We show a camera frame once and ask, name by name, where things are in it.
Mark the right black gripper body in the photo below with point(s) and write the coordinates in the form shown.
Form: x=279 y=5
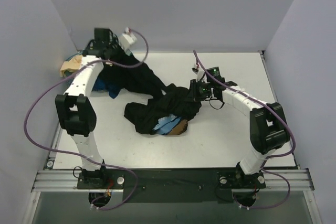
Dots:
x=196 y=92

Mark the teal plastic basket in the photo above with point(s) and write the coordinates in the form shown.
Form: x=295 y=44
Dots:
x=76 y=54

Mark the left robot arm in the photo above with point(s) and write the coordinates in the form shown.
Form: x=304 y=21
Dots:
x=75 y=112

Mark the cream t shirt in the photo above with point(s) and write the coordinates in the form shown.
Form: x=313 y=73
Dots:
x=69 y=64

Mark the black graphic t shirt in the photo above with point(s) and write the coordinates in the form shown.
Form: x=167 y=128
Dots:
x=168 y=115

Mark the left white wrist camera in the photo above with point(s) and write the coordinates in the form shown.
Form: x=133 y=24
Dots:
x=127 y=39

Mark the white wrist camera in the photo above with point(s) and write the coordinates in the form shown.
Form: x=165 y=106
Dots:
x=200 y=74
x=127 y=39

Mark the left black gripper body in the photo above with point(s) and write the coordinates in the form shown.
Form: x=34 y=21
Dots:
x=115 y=51

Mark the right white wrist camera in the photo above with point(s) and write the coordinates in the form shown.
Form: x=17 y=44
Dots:
x=200 y=74

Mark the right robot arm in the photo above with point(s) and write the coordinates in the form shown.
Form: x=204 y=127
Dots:
x=266 y=129

